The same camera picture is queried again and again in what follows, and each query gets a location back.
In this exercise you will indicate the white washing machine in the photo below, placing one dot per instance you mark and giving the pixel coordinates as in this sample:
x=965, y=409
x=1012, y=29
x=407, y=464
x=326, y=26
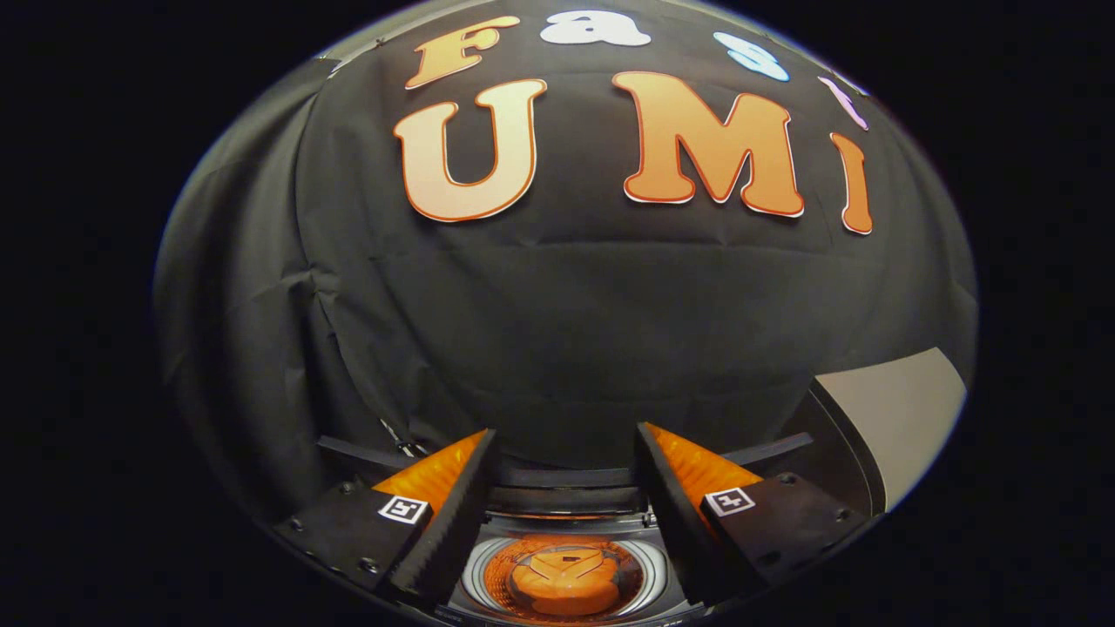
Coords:
x=566, y=525

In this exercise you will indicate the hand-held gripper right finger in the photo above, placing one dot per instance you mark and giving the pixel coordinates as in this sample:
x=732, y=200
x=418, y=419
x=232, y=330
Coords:
x=671, y=522

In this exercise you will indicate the black backdrop cloth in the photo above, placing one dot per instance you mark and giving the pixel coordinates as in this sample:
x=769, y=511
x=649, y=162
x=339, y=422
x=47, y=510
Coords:
x=566, y=305

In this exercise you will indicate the yellow polo shirt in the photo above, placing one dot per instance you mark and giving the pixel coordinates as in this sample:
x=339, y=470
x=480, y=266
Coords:
x=566, y=579

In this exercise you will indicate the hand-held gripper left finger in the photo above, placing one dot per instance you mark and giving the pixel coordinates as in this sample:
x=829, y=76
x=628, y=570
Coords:
x=457, y=522

